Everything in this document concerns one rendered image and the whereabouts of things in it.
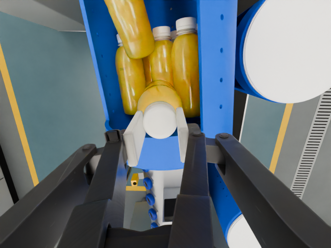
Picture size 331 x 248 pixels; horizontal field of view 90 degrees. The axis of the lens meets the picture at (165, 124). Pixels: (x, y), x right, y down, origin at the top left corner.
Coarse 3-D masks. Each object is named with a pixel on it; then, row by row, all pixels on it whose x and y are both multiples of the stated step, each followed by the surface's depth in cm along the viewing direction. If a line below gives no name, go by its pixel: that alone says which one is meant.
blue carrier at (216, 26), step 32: (96, 0) 35; (160, 0) 43; (192, 0) 40; (224, 0) 23; (96, 32) 35; (224, 32) 24; (96, 64) 34; (224, 64) 25; (224, 96) 27; (224, 128) 29; (160, 160) 27
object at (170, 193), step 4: (164, 188) 66; (168, 188) 66; (172, 188) 65; (176, 188) 65; (164, 192) 64; (168, 192) 63; (172, 192) 63; (176, 192) 63; (164, 196) 62; (168, 196) 62; (172, 196) 61; (176, 196) 61; (164, 200) 58; (168, 200) 58; (172, 200) 57; (164, 204) 56; (168, 204) 56; (172, 204) 56; (164, 208) 55; (168, 208) 54; (172, 208) 54; (164, 212) 53; (168, 212) 53; (172, 212) 53; (164, 216) 52; (168, 216) 52; (172, 216) 52; (164, 220) 52; (168, 220) 52; (164, 224) 52
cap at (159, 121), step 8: (160, 104) 19; (152, 112) 18; (160, 112) 18; (168, 112) 18; (144, 120) 18; (152, 120) 18; (160, 120) 18; (168, 120) 18; (176, 120) 18; (144, 128) 19; (152, 128) 19; (160, 128) 19; (168, 128) 19; (152, 136) 19; (160, 136) 19; (168, 136) 19
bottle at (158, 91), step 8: (160, 80) 32; (152, 88) 23; (160, 88) 22; (168, 88) 23; (144, 96) 22; (152, 96) 21; (160, 96) 21; (168, 96) 21; (176, 96) 22; (144, 104) 21; (152, 104) 20; (168, 104) 20; (176, 104) 21; (144, 112) 20
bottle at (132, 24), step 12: (108, 0) 28; (120, 0) 27; (132, 0) 28; (120, 12) 29; (132, 12) 29; (144, 12) 30; (120, 24) 30; (132, 24) 30; (144, 24) 31; (120, 36) 33; (132, 36) 31; (144, 36) 32; (132, 48) 33; (144, 48) 33
